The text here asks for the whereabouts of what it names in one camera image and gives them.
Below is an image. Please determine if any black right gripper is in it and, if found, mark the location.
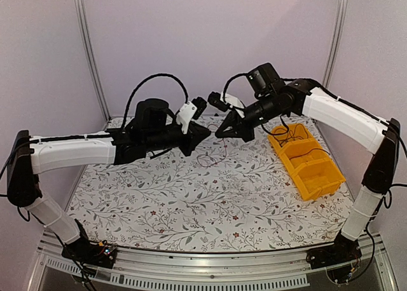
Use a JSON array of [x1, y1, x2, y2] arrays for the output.
[[214, 93, 280, 143]]

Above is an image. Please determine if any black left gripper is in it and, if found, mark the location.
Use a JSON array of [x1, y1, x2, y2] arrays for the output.
[[144, 123, 211, 157]]

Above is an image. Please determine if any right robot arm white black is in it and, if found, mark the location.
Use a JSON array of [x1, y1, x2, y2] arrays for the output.
[[208, 63, 405, 263]]

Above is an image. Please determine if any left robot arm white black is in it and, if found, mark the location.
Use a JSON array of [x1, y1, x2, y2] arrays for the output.
[[1, 97, 210, 262]]

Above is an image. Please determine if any floral patterned table mat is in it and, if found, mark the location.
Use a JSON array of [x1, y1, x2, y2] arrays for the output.
[[67, 119, 353, 252]]

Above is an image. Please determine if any yellow three-compartment bin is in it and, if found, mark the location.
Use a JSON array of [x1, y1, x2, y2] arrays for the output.
[[268, 123, 345, 201]]

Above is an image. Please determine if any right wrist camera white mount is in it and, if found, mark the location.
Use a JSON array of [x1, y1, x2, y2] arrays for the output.
[[207, 91, 245, 118]]

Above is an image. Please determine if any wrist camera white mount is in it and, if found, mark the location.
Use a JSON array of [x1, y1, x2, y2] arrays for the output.
[[207, 91, 245, 118], [176, 97, 207, 135]]

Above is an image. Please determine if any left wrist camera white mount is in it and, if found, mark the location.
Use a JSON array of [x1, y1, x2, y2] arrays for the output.
[[176, 97, 207, 135]]

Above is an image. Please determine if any right camera black cable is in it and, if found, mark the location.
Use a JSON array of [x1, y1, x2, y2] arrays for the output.
[[221, 73, 251, 97]]

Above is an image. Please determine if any camera black cable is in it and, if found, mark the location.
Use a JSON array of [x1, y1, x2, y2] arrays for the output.
[[122, 74, 189, 130], [221, 73, 251, 97]]

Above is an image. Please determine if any left camera black cable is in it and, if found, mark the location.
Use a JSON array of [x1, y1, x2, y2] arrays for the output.
[[122, 74, 189, 130]]

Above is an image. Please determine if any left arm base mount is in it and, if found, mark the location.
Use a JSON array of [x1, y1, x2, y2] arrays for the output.
[[62, 238, 117, 269]]

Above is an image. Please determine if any front aluminium rail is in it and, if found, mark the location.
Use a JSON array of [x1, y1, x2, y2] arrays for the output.
[[28, 233, 401, 290]]

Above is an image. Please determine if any right aluminium frame post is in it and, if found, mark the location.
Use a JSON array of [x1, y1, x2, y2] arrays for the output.
[[322, 0, 348, 88]]

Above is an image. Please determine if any aluminium frame post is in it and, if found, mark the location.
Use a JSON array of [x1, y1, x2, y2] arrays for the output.
[[74, 0, 111, 121], [322, 0, 348, 88]]

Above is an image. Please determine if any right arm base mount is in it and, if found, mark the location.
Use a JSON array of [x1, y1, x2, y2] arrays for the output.
[[306, 236, 362, 285]]

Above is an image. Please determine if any left aluminium frame post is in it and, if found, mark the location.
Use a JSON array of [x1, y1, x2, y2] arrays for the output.
[[74, 0, 111, 121]]

